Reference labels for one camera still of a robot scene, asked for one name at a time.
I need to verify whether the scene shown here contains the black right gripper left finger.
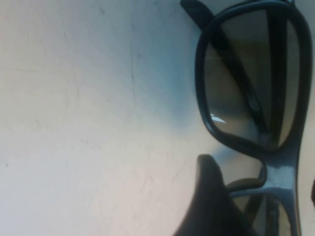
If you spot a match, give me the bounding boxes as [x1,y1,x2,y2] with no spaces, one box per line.
[172,154,254,236]

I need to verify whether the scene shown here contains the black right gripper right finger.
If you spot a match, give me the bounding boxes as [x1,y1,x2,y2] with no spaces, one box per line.
[310,176,315,210]

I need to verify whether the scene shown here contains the black framed sunglasses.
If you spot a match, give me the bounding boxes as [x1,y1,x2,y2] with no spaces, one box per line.
[179,0,315,236]

